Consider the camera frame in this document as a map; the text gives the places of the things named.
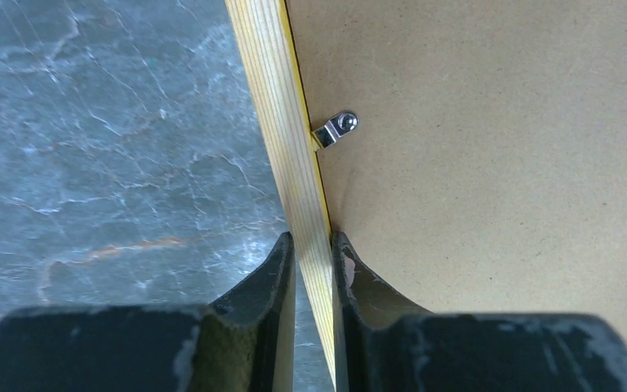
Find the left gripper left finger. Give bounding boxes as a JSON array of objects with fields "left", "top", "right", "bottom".
[{"left": 0, "top": 233, "right": 296, "bottom": 391}]

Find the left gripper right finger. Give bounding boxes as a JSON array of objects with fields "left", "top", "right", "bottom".
[{"left": 331, "top": 231, "right": 627, "bottom": 391}]

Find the brown backing board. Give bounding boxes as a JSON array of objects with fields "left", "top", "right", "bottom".
[{"left": 287, "top": 1, "right": 627, "bottom": 341}]

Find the wooden picture frame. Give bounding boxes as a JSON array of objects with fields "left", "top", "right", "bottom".
[{"left": 225, "top": 0, "right": 336, "bottom": 380}]

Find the metal turn clip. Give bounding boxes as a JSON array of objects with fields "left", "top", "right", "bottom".
[{"left": 312, "top": 110, "right": 359, "bottom": 149}]

